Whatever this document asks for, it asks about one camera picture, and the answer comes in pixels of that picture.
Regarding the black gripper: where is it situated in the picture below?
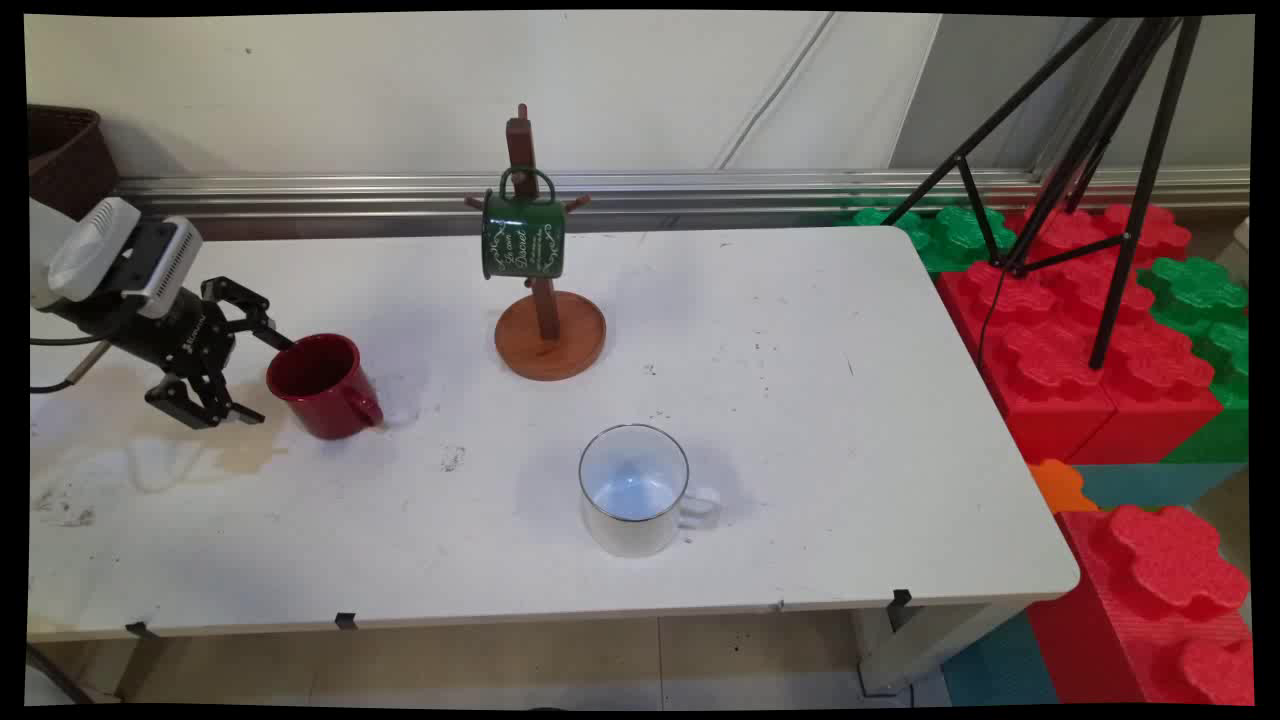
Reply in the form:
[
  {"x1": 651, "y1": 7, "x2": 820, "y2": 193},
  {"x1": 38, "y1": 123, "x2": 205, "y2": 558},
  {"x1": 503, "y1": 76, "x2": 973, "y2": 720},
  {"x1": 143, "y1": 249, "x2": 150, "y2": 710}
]
[{"x1": 40, "y1": 277, "x2": 297, "y2": 431}]

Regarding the green enamel mug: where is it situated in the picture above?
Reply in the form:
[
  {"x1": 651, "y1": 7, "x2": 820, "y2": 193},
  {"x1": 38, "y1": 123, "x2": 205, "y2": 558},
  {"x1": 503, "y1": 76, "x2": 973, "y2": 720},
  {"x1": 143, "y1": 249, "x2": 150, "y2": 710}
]
[{"x1": 481, "y1": 166, "x2": 566, "y2": 282}]

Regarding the red enamel mug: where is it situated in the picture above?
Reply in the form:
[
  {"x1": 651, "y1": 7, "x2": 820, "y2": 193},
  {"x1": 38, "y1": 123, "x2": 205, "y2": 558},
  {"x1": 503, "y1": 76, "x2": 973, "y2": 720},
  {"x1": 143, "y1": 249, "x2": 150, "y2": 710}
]
[{"x1": 265, "y1": 333, "x2": 385, "y2": 441}]

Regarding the brown wicker basket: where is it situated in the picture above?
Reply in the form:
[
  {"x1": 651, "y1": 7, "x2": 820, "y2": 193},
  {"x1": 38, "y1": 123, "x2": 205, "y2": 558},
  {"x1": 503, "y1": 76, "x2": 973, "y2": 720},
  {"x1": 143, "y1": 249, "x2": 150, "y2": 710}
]
[{"x1": 28, "y1": 105, "x2": 119, "y2": 221}]

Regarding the wooden mug tree stand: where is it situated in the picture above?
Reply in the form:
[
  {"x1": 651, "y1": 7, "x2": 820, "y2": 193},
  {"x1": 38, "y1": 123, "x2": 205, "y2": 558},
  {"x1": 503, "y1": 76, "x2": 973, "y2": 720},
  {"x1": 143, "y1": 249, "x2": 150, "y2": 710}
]
[{"x1": 463, "y1": 103, "x2": 608, "y2": 382}]

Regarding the white enamel mug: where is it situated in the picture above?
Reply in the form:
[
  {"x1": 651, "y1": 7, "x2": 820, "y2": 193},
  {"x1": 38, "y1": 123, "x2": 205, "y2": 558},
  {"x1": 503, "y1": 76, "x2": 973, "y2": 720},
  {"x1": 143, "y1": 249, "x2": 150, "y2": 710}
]
[{"x1": 578, "y1": 423, "x2": 721, "y2": 558}]

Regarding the green foam block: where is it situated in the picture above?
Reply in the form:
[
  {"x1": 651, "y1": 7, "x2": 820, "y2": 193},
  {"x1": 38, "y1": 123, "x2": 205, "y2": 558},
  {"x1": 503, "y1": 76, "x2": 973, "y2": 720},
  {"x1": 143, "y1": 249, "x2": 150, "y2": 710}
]
[
  {"x1": 1140, "y1": 257, "x2": 1251, "y2": 463},
  {"x1": 838, "y1": 195, "x2": 1016, "y2": 273}
]

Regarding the white table leg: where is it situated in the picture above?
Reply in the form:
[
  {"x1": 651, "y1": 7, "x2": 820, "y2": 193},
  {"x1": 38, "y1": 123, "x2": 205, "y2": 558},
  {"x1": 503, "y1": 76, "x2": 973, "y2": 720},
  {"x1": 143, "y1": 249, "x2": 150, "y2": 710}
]
[{"x1": 855, "y1": 600, "x2": 1031, "y2": 698}]

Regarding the teal foam floor tile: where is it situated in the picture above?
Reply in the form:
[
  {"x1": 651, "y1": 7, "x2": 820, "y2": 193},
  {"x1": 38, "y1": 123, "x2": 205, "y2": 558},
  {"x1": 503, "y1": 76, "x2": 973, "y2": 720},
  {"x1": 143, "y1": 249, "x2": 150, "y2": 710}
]
[
  {"x1": 1075, "y1": 462, "x2": 1248, "y2": 511},
  {"x1": 940, "y1": 610, "x2": 1059, "y2": 706}
]

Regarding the orange foam floor tile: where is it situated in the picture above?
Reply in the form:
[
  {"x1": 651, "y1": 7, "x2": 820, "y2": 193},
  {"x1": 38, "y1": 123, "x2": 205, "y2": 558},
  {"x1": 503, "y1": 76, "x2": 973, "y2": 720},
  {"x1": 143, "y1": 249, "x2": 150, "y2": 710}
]
[{"x1": 1028, "y1": 459, "x2": 1098, "y2": 514}]

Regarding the black tripod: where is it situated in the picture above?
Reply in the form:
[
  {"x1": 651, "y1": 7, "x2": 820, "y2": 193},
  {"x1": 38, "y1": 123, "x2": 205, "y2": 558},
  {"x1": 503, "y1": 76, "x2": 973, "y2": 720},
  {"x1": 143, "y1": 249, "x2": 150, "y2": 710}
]
[{"x1": 880, "y1": 15, "x2": 1204, "y2": 371}]

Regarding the tall red foam block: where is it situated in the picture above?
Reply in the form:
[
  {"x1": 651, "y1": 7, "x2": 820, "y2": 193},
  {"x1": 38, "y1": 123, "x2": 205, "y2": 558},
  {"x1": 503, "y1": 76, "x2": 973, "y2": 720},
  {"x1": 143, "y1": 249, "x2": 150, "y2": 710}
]
[{"x1": 1028, "y1": 503, "x2": 1254, "y2": 706}]

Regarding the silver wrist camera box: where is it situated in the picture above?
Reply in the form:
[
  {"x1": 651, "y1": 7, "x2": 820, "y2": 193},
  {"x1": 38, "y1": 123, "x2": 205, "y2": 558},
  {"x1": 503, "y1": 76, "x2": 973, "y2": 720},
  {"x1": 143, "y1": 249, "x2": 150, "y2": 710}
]
[{"x1": 125, "y1": 215, "x2": 204, "y2": 321}]

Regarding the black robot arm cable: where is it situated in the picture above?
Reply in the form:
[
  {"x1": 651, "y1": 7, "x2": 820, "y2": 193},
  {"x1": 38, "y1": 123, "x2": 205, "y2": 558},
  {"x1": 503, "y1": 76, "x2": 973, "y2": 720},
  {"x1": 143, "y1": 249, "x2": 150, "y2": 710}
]
[{"x1": 30, "y1": 335, "x2": 113, "y2": 394}]

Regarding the aluminium wall rail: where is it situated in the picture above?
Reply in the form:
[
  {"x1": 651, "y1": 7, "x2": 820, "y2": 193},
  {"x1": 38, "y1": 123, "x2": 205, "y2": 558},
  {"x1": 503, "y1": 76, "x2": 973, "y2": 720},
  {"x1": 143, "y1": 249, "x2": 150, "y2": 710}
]
[{"x1": 115, "y1": 168, "x2": 1251, "y2": 241}]

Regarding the black floor cable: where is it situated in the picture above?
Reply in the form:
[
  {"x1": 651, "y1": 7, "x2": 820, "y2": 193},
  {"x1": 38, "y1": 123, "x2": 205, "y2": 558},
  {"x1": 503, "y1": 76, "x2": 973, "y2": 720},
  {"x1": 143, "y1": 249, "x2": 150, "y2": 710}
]
[{"x1": 28, "y1": 645, "x2": 96, "y2": 706}]

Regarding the white wall cable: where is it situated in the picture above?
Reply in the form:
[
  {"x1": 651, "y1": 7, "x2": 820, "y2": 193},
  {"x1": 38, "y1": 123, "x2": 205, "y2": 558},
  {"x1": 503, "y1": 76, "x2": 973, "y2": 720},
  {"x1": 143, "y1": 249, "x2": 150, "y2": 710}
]
[{"x1": 712, "y1": 12, "x2": 837, "y2": 171}]

